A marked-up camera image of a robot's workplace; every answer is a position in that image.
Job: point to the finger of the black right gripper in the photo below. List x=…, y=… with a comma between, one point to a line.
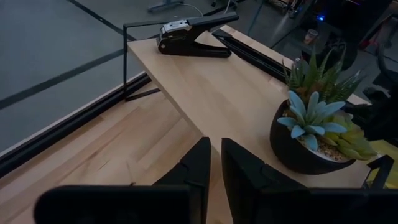
x=357, y=113

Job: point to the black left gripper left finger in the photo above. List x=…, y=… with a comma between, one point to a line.
x=197, y=174

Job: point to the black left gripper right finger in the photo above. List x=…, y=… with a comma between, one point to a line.
x=248, y=193

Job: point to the transparent yellow pencil case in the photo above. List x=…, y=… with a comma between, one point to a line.
x=388, y=149

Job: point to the succulent plant in black pot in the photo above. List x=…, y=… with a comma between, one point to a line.
x=289, y=146

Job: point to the paper cup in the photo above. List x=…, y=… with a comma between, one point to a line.
x=311, y=35

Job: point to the black stapler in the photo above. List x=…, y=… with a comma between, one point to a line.
x=186, y=46

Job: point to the wooden shelf riser black frame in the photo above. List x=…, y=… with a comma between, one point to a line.
x=217, y=93

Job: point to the black metal table frame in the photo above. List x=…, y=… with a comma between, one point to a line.
x=62, y=132

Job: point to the grey table foot with post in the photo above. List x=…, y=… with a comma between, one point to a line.
x=164, y=4

